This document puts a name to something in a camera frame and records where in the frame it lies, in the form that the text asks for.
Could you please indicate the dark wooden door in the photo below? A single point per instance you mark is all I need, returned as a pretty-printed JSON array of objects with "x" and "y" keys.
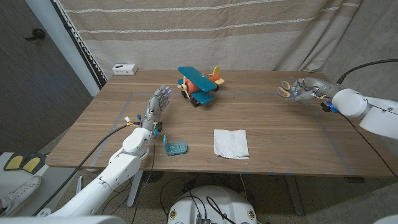
[{"x": 31, "y": 93}]

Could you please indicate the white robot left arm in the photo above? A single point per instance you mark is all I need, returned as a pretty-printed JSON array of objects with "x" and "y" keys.
[{"x": 121, "y": 161}]

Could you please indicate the grey table leg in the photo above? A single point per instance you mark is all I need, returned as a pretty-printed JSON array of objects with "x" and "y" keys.
[{"x": 293, "y": 196}]

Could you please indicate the white table leg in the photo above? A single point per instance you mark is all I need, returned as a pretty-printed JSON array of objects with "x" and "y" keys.
[{"x": 134, "y": 189}]

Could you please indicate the teal and orange toy airplane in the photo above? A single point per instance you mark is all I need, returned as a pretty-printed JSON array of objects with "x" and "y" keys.
[{"x": 199, "y": 82}]

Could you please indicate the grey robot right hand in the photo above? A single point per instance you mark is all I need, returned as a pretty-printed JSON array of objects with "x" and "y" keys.
[{"x": 317, "y": 87}]

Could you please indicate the white sneaker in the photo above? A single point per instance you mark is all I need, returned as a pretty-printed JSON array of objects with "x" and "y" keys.
[{"x": 21, "y": 194}]

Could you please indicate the teal toy flip phone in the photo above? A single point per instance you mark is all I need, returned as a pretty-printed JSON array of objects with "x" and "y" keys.
[{"x": 177, "y": 148}]

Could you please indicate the beige striped curtain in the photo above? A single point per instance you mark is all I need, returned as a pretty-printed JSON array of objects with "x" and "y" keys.
[{"x": 186, "y": 40}]

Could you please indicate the white power strip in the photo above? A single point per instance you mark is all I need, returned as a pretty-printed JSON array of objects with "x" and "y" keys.
[{"x": 124, "y": 69}]

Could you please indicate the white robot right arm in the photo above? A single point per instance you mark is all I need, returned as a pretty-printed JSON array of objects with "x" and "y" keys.
[{"x": 367, "y": 109}]

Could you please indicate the yellow and black foot pedal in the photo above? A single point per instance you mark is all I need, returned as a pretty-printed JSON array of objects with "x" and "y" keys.
[
  {"x": 14, "y": 161},
  {"x": 35, "y": 161}
]

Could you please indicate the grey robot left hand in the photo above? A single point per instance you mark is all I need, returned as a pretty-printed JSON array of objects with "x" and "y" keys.
[{"x": 155, "y": 107}]

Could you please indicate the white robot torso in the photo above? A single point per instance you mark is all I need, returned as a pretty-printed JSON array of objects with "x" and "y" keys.
[{"x": 214, "y": 205}]

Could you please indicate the white tissue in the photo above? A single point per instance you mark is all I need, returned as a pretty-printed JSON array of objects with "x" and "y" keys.
[{"x": 230, "y": 143}]

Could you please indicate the white door frame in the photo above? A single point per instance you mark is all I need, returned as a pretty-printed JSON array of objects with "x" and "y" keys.
[{"x": 62, "y": 40}]

